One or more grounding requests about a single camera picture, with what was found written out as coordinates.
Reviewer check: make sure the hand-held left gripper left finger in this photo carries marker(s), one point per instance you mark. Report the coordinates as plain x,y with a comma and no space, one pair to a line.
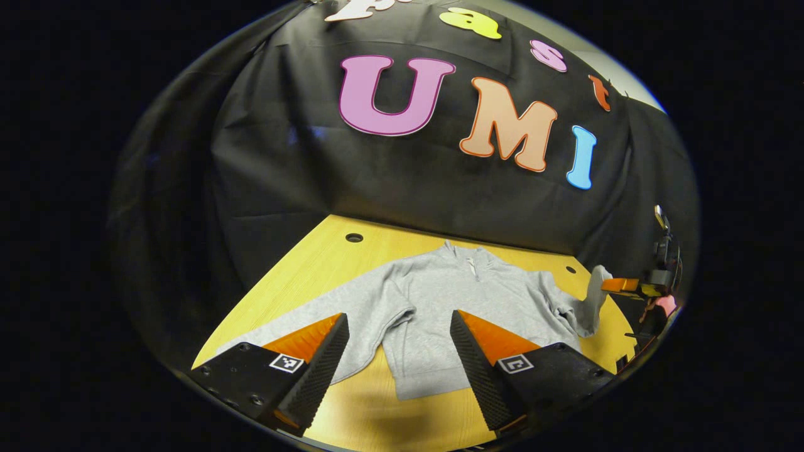
320,370

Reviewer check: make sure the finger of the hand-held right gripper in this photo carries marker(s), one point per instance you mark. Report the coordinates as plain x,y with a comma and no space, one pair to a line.
622,285

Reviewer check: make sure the grey zip-neck sweatshirt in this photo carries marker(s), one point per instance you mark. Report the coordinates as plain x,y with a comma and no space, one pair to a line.
433,301

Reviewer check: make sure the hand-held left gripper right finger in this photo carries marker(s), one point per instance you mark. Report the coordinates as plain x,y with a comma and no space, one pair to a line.
477,370

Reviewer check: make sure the black backdrop cloth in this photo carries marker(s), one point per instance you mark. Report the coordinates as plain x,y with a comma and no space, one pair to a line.
276,163

